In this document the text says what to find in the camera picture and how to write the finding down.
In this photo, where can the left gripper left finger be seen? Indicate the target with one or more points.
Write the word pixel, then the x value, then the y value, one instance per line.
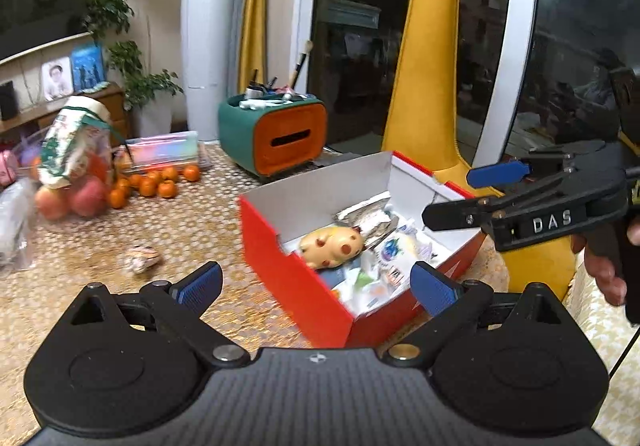
pixel 174 311

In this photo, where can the small striped snack pack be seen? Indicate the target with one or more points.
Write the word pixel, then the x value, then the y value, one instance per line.
pixel 139 259

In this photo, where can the bun snack pack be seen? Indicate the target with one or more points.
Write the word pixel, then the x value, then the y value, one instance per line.
pixel 404 247

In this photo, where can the silver foil pouch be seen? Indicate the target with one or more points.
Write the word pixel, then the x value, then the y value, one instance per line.
pixel 373 217

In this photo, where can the green potted plant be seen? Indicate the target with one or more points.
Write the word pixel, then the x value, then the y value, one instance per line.
pixel 125 29

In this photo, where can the blue book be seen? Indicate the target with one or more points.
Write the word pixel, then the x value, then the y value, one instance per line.
pixel 87 67

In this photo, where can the green orange tissue box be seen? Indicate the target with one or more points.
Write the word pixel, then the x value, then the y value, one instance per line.
pixel 277 137

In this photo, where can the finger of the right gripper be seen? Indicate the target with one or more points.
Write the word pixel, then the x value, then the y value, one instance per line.
pixel 538 162
pixel 531 206

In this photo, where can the red white cardboard box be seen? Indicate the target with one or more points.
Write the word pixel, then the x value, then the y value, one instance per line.
pixel 276 216

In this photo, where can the mandarin orange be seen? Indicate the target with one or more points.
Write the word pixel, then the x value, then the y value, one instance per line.
pixel 167 189
pixel 117 198
pixel 191 173
pixel 170 174
pixel 134 181
pixel 147 187

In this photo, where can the yellow curtain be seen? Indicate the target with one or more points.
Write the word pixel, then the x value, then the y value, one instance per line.
pixel 252 43

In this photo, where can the person right hand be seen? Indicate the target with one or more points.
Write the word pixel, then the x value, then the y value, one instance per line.
pixel 602 270

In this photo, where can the pastel plastic box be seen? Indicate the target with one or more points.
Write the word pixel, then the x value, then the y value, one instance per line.
pixel 155 153

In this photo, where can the portrait photo card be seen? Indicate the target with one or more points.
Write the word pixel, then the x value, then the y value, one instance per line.
pixel 57 79

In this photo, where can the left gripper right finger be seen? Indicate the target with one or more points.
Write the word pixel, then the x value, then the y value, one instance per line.
pixel 456 310

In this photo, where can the bag of apples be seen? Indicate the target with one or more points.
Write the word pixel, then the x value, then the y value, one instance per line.
pixel 87 198

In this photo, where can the yellow pig toy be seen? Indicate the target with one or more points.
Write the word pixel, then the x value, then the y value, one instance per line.
pixel 330 247

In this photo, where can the clear crumpled plastic bag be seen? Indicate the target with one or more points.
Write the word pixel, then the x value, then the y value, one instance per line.
pixel 18 219

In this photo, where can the white green plastic bag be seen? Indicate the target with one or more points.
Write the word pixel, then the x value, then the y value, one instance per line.
pixel 359 284

